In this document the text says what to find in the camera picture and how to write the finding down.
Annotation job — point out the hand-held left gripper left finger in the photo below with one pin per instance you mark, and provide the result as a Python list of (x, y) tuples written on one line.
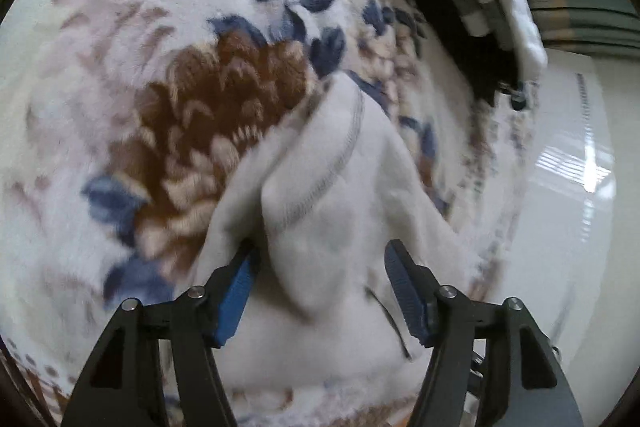
[(235, 294)]

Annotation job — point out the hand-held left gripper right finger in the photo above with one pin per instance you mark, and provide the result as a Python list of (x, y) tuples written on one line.
[(404, 292)]

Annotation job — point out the white small garment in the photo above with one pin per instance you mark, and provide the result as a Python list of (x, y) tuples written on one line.
[(330, 227)]

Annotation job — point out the floral plush blanket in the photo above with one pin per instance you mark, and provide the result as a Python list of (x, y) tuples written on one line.
[(165, 97)]

